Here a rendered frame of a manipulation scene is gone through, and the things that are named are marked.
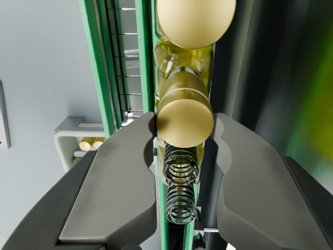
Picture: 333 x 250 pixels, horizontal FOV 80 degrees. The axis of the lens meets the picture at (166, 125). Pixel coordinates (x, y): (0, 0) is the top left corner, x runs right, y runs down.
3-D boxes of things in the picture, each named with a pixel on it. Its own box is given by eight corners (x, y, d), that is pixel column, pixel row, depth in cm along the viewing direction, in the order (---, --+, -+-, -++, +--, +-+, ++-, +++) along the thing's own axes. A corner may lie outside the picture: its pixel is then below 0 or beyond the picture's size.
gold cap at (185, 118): (204, 116, 16) (212, 151, 12) (160, 115, 16) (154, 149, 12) (209, 72, 14) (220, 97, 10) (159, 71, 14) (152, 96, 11)
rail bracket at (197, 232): (214, 207, 59) (222, 256, 48) (191, 207, 60) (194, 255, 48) (215, 199, 57) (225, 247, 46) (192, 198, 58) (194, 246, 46)
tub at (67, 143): (144, 162, 68) (139, 182, 60) (79, 160, 69) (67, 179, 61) (140, 117, 59) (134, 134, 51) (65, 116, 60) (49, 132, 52)
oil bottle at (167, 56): (195, 58, 37) (212, 113, 19) (165, 57, 37) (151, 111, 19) (197, 23, 34) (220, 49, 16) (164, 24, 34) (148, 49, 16)
